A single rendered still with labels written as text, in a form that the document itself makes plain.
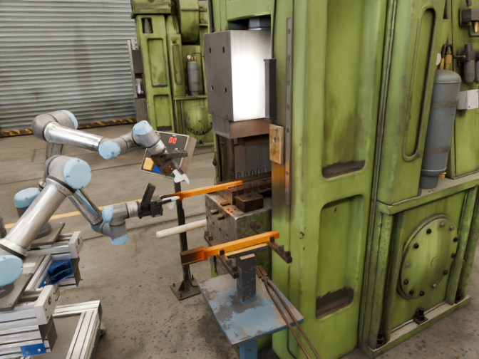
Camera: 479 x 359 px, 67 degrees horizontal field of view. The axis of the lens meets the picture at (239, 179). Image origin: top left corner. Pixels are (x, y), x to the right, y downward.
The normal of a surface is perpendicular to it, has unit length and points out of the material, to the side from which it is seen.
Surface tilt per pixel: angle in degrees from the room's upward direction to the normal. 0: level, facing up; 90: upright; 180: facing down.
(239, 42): 90
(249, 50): 90
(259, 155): 90
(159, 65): 89
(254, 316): 0
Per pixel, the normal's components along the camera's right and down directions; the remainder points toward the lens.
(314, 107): 0.48, 0.26
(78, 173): 0.87, 0.06
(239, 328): -0.04, -0.94
